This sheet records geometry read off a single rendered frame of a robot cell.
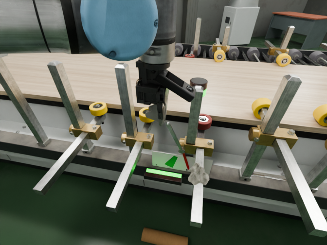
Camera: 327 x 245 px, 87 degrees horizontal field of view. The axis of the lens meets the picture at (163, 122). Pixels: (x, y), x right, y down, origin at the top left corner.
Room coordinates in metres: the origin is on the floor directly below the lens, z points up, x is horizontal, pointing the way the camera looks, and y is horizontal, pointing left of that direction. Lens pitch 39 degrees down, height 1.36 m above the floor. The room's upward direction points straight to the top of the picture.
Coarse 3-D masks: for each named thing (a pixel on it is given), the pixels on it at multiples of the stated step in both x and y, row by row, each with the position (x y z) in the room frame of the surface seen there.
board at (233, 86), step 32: (32, 64) 1.27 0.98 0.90; (64, 64) 1.27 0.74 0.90; (96, 64) 1.27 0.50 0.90; (128, 64) 1.27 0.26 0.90; (192, 64) 1.27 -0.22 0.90; (224, 64) 1.27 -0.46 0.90; (256, 64) 1.27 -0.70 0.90; (32, 96) 0.82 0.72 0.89; (96, 96) 0.80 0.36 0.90; (224, 96) 0.80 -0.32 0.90; (256, 96) 0.80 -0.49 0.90; (320, 96) 0.80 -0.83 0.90; (288, 128) 0.56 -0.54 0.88; (320, 128) 0.54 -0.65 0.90
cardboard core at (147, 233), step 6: (144, 228) 0.46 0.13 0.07; (150, 228) 0.46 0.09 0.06; (144, 234) 0.42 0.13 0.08; (150, 234) 0.42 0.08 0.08; (156, 234) 0.42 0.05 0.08; (162, 234) 0.42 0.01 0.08; (168, 234) 0.42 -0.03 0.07; (174, 234) 0.42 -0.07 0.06; (144, 240) 0.40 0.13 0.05; (150, 240) 0.39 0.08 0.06; (156, 240) 0.39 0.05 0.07; (162, 240) 0.39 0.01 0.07; (168, 240) 0.39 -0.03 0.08; (174, 240) 0.39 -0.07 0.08; (180, 240) 0.39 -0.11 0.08; (186, 240) 0.39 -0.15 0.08
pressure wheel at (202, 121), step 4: (200, 116) 0.61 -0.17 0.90; (204, 116) 0.61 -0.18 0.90; (208, 116) 0.61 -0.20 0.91; (200, 120) 0.59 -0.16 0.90; (204, 120) 0.59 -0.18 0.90; (208, 120) 0.58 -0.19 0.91; (200, 124) 0.56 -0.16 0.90; (204, 124) 0.55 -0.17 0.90; (208, 124) 0.56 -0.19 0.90; (200, 128) 0.56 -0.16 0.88; (204, 128) 0.55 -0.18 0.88; (208, 128) 0.56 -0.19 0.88
